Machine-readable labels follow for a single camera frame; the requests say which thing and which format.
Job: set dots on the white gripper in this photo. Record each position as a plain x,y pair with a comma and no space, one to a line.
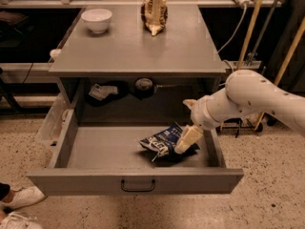
200,114

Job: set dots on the blue chip bag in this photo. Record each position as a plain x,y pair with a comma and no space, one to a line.
163,143

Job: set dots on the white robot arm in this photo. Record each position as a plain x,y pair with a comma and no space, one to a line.
246,92

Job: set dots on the grey counter cabinet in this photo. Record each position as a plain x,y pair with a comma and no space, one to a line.
182,60

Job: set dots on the grey open top drawer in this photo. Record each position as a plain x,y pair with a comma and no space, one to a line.
92,160

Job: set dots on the brown chip bag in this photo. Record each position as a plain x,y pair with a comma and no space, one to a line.
154,14

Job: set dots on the black tape roll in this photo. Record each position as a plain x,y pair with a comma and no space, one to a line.
143,88

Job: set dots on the black pouch with label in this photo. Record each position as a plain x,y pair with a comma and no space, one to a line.
103,93

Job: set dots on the white ceramic bowl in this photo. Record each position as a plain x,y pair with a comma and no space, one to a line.
97,20

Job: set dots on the white sneaker upper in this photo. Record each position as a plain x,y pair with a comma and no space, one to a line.
22,198

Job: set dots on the white sneaker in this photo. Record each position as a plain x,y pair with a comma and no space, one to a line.
22,198
15,220

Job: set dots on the white sneaker lower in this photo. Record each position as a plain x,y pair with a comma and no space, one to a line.
15,220

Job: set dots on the black drawer handle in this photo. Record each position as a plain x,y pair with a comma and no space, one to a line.
130,186

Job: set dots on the wooden ladder frame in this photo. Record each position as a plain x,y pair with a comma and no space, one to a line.
247,91

